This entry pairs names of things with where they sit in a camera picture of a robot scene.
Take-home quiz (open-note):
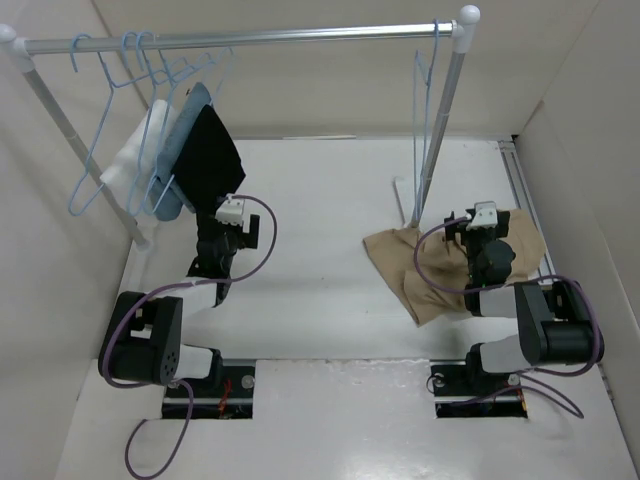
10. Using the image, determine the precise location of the beige t shirt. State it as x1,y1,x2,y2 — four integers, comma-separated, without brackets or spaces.
363,209,546,326

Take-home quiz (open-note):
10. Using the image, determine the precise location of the light blue wire hanger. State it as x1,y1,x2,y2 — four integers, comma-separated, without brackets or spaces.
411,19,440,225

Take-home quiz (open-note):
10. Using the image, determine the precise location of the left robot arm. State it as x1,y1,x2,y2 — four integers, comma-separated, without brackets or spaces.
99,214,260,397

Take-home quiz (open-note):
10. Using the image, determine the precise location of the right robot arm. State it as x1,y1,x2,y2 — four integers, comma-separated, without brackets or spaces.
442,202,604,395

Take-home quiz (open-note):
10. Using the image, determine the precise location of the blue shirt on hanger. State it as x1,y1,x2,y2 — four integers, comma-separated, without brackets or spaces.
149,82,211,222

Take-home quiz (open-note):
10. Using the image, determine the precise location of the black shirt on hanger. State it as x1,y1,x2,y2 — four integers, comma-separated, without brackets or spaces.
171,105,246,214

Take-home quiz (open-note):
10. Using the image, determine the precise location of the white shirt on hanger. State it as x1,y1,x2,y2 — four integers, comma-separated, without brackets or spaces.
100,100,178,215

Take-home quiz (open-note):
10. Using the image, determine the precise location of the empty light blue hanger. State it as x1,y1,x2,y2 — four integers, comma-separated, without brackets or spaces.
67,30,147,217

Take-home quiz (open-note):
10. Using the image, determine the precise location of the metal clothes rack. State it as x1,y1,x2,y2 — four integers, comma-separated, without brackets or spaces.
1,5,481,226

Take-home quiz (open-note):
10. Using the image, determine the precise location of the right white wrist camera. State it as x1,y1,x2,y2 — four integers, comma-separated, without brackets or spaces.
466,201,499,231

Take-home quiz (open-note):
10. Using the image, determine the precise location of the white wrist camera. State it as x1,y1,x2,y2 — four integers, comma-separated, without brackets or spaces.
466,201,499,231
214,196,245,227

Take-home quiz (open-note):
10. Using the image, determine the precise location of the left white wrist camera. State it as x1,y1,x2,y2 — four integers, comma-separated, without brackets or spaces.
214,196,245,227

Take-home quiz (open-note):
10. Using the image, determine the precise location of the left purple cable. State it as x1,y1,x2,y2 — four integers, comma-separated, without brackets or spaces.
101,195,278,478

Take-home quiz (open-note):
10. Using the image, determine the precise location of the aluminium rail on table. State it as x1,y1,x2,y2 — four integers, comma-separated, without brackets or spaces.
497,139,556,281

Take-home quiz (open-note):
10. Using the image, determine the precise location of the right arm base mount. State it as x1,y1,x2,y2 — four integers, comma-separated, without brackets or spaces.
426,360,528,419

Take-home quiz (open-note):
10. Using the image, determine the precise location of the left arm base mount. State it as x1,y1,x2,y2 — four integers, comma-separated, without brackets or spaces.
186,360,256,420

